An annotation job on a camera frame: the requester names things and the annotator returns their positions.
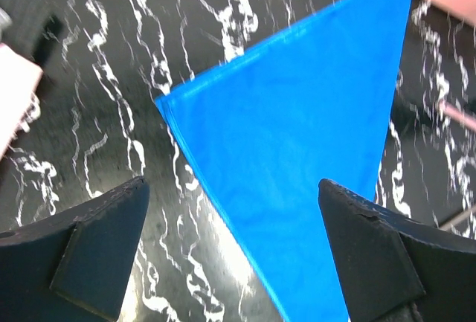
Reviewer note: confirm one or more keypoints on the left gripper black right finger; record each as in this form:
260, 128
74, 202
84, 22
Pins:
392, 268

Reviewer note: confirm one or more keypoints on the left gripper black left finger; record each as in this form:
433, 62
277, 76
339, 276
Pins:
76, 264

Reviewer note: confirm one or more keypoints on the blue satin napkin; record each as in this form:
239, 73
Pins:
260, 132

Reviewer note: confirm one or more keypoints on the pink folded shirt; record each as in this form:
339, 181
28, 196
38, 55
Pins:
19, 79

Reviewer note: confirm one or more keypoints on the black folded garment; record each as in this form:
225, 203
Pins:
34, 29

